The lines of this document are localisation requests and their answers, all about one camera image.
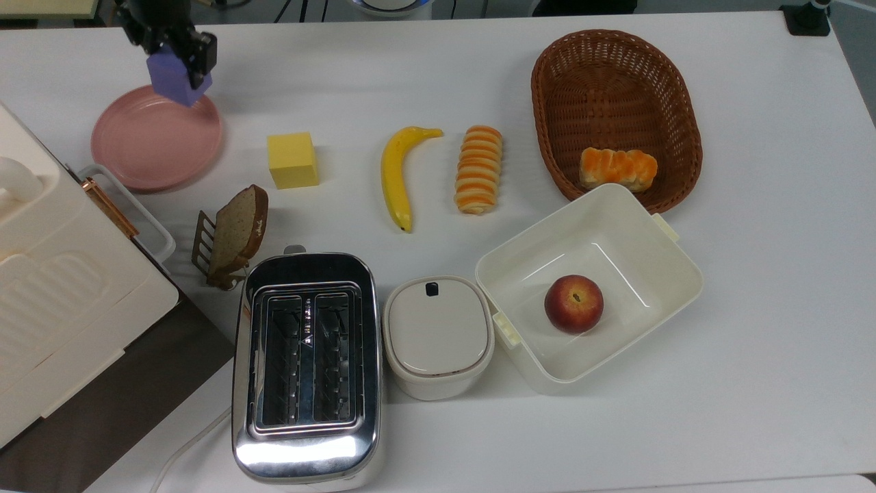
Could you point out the brown toast rack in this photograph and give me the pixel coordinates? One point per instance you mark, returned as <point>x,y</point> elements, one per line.
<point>202,243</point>

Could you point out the orange glazed bread loaf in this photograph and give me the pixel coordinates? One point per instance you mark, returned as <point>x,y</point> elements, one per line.
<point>618,168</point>

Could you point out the red apple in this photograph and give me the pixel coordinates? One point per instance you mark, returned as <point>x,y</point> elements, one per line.
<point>573,304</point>

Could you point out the pink plate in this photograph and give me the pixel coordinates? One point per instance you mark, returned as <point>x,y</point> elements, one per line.
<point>156,144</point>

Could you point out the white lidded small bin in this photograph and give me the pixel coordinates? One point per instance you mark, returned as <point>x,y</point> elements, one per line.
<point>438,335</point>

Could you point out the purple foam cube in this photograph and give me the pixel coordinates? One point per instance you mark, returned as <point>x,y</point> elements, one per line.
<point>168,79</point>

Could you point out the orange striped spiral bread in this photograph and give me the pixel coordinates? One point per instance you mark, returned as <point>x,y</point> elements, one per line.
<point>478,170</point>

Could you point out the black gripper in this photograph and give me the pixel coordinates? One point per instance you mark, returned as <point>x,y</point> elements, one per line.
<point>161,17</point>

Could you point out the white plastic open box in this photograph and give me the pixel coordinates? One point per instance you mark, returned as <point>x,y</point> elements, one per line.
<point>636,253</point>

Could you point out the brown bread slice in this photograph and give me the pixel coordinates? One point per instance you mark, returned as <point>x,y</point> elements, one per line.
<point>236,229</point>

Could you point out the brown wicker basket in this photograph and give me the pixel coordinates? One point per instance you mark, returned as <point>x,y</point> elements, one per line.
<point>609,89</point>

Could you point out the chrome and cream toaster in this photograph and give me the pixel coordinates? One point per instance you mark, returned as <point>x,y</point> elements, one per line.
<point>304,452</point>

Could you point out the yellow foam cube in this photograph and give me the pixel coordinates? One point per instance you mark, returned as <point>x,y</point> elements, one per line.
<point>293,161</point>

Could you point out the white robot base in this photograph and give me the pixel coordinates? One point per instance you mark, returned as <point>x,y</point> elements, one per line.
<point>389,5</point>

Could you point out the yellow banana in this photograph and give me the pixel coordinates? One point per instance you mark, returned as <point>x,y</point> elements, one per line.
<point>393,174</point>

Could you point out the black table clamp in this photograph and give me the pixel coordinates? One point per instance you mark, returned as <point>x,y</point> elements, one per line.
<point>807,19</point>

